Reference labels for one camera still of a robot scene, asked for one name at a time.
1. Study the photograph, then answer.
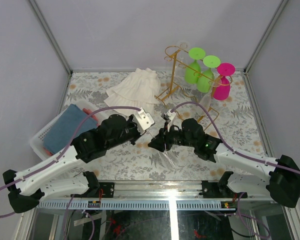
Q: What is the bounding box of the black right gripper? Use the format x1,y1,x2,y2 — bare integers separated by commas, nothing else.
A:
148,121,197,153

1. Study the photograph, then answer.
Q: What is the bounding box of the clear wine glass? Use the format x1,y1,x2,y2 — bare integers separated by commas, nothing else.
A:
198,75,221,121
176,40,190,78
158,150,175,170

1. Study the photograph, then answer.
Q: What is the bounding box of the gold wire wine glass rack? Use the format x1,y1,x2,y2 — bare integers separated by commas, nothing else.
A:
155,45,233,120

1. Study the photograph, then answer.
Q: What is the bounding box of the green plastic wine glass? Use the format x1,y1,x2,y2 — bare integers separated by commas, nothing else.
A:
196,55,221,93
184,47,206,84

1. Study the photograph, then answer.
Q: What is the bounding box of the magenta plastic wine glass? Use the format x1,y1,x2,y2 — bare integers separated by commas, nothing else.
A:
213,62,236,101

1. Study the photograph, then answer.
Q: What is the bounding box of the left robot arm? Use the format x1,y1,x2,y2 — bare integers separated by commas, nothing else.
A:
3,111,155,214

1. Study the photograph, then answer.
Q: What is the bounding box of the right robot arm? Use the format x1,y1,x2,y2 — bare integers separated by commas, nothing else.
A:
148,118,300,208

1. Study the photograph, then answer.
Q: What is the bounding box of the white pleated cloth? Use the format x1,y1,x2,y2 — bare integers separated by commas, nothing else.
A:
104,68,161,113

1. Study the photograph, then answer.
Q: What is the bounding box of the red item in basket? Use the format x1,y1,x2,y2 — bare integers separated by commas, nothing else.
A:
82,108,99,126

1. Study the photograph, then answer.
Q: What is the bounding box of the blue folded towel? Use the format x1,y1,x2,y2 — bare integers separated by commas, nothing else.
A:
43,104,87,156

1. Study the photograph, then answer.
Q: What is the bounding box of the white plastic basket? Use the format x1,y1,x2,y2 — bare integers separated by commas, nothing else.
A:
29,99,98,161

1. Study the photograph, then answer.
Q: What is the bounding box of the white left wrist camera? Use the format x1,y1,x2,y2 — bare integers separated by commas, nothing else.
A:
132,108,155,134

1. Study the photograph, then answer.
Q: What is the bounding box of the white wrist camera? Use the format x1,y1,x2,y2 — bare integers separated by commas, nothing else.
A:
161,109,177,132
132,108,155,134

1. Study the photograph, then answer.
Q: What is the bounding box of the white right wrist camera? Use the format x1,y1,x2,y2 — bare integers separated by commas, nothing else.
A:
161,109,177,132

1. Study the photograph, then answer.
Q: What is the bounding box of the aluminium front rail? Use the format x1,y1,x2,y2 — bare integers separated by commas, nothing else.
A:
37,180,276,211

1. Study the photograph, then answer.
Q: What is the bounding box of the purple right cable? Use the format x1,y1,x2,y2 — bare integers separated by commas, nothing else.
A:
169,101,300,238

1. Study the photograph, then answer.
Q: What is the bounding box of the purple cable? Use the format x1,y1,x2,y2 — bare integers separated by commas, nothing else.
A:
0,106,143,221
169,101,300,238

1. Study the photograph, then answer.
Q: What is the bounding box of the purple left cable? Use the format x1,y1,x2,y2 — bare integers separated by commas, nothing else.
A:
0,106,143,221

